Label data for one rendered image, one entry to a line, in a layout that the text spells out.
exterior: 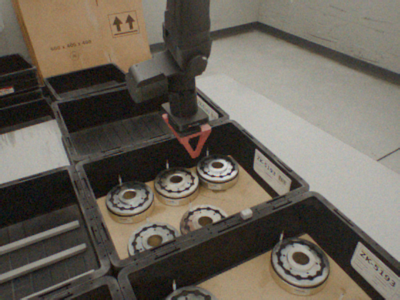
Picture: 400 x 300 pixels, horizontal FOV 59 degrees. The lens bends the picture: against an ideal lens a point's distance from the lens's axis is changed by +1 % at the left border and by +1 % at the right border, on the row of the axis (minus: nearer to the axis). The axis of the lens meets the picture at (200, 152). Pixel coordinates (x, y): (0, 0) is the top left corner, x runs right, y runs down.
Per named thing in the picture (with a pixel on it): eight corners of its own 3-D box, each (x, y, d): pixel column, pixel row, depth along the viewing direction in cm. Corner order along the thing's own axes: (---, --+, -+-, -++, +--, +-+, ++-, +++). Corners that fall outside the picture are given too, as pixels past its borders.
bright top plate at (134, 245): (172, 218, 72) (171, 216, 72) (188, 256, 65) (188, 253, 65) (123, 232, 69) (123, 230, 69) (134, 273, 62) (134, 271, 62)
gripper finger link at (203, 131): (184, 168, 72) (179, 129, 67) (172, 150, 77) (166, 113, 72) (214, 157, 74) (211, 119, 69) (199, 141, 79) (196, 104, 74)
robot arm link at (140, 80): (211, 56, 58) (186, 18, 60) (147, 76, 53) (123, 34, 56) (196, 98, 68) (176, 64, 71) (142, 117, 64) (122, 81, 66)
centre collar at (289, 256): (301, 244, 66) (302, 242, 66) (320, 264, 63) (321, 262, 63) (280, 255, 65) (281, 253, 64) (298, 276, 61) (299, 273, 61)
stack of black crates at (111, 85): (123, 126, 232) (113, 61, 205) (143, 149, 212) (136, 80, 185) (61, 146, 214) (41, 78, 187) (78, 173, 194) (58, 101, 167)
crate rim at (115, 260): (232, 125, 91) (232, 117, 90) (311, 196, 70) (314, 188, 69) (75, 171, 77) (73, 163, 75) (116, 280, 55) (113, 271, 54)
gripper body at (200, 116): (180, 133, 68) (175, 99, 63) (161, 111, 75) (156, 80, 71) (210, 124, 70) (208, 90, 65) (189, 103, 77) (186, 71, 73)
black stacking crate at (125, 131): (183, 107, 118) (182, 76, 111) (229, 154, 97) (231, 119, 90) (61, 138, 103) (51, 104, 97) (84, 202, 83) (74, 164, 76)
